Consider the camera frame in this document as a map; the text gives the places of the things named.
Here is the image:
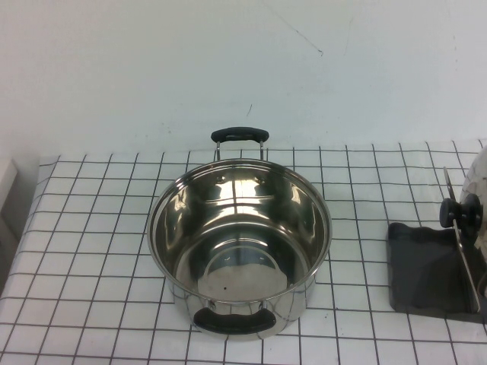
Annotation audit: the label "stainless steel pot lid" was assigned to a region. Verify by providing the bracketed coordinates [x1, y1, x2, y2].
[439, 146, 487, 268]

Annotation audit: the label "white black-grid tablecloth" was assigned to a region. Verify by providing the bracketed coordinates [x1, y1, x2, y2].
[0, 139, 487, 365]

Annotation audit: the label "stainless steel pot black handles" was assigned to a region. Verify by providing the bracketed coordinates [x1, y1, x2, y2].
[146, 125, 334, 338]

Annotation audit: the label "dark grey wire lid rack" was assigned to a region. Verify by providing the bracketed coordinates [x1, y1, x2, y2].
[387, 166, 487, 317]

